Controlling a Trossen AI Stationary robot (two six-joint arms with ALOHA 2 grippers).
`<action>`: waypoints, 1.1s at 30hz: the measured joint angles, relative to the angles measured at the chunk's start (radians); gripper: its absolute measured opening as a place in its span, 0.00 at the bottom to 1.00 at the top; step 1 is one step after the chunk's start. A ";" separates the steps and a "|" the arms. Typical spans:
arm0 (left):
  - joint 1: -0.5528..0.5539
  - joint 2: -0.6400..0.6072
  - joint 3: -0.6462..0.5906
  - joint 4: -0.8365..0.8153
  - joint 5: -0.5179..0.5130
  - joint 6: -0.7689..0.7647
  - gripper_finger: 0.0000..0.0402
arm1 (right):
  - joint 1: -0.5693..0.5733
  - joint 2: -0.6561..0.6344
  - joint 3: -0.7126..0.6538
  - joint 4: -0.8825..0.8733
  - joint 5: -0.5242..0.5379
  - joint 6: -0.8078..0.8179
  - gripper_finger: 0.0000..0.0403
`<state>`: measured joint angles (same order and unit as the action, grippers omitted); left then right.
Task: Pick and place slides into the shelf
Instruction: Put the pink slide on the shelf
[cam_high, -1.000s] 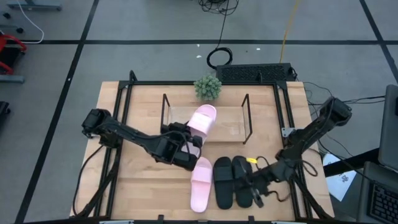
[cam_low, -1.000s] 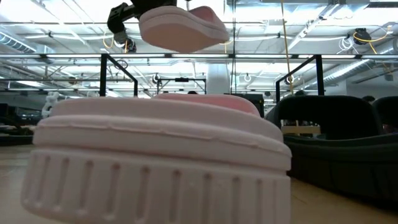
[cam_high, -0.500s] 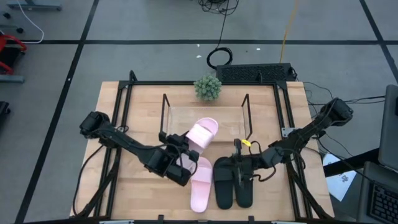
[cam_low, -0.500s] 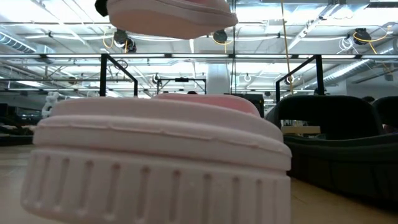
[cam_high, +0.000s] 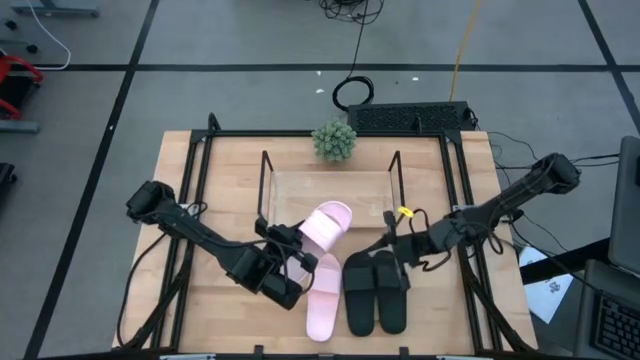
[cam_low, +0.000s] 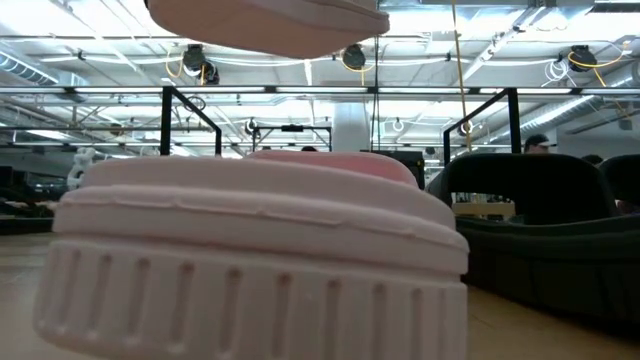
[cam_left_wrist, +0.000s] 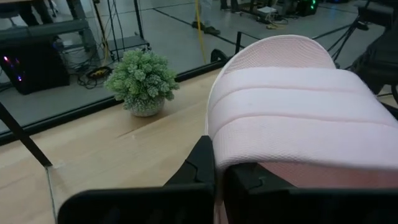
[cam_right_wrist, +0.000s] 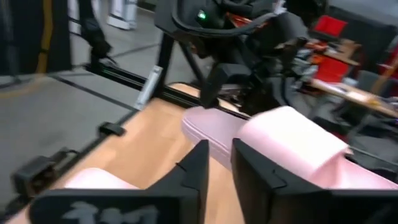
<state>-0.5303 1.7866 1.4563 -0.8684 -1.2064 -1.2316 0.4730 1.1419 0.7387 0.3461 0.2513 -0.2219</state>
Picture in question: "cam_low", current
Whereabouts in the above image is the white square column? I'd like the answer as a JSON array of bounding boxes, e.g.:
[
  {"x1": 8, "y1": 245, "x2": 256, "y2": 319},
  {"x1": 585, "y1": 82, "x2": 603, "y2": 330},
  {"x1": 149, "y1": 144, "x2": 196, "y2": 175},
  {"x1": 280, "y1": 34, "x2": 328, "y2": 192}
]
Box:
[{"x1": 332, "y1": 102, "x2": 372, "y2": 154}]

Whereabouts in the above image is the black hanging cable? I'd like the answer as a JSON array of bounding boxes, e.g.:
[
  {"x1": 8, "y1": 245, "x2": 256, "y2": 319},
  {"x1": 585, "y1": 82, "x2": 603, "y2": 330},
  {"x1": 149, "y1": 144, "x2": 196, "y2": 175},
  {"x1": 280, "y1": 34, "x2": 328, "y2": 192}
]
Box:
[{"x1": 372, "y1": 34, "x2": 381, "y2": 151}]

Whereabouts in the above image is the pink foam slide sandal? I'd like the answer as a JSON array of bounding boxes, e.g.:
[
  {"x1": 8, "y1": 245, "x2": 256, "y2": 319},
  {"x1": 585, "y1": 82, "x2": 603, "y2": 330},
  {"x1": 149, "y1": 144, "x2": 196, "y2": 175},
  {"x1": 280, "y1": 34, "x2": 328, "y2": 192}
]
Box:
[
  {"x1": 146, "y1": 0, "x2": 391, "y2": 61},
  {"x1": 32, "y1": 148, "x2": 471, "y2": 360}
]

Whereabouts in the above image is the black background rig frame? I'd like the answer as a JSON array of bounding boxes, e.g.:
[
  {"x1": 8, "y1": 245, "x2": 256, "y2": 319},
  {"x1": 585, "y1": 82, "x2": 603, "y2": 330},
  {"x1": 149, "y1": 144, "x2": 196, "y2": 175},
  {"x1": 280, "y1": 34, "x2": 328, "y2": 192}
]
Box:
[{"x1": 251, "y1": 124, "x2": 333, "y2": 154}]

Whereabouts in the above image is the long strip light bar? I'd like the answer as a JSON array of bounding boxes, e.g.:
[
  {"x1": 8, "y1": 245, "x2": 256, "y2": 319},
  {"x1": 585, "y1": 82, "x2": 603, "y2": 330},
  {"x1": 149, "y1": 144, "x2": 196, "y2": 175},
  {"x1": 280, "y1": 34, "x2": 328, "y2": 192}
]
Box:
[{"x1": 0, "y1": 85, "x2": 640, "y2": 97}]

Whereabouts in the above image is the black metal shelf, wooden board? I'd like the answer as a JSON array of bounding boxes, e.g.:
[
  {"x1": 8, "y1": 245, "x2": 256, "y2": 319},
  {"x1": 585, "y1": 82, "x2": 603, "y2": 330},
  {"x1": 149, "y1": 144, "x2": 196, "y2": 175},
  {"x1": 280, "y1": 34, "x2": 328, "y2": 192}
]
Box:
[{"x1": 159, "y1": 85, "x2": 524, "y2": 219}]

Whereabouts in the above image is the black cabinet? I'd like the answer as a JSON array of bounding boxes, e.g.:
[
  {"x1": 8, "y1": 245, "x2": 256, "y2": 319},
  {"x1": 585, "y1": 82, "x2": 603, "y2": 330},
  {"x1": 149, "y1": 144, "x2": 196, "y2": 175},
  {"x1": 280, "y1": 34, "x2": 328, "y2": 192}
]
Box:
[{"x1": 367, "y1": 148, "x2": 426, "y2": 191}]

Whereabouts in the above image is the white humanoid robot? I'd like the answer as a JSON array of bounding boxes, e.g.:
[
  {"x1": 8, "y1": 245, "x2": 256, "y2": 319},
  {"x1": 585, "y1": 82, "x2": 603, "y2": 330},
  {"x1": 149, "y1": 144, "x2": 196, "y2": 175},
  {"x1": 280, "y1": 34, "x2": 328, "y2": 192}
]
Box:
[{"x1": 66, "y1": 146, "x2": 97, "y2": 192}]

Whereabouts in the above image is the yellow hanging cable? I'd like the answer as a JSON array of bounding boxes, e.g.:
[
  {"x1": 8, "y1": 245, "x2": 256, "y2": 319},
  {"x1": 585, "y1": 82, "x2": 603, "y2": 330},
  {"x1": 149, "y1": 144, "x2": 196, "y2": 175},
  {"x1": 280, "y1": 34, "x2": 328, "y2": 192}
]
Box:
[{"x1": 451, "y1": 0, "x2": 475, "y2": 154}]

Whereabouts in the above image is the black ceiling cord reel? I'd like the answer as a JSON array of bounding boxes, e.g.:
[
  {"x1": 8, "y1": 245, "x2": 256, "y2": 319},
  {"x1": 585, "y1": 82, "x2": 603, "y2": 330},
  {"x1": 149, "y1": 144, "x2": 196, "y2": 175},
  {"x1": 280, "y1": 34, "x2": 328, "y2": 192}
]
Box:
[
  {"x1": 567, "y1": 43, "x2": 594, "y2": 74},
  {"x1": 180, "y1": 43, "x2": 221, "y2": 86},
  {"x1": 339, "y1": 43, "x2": 375, "y2": 74}
]

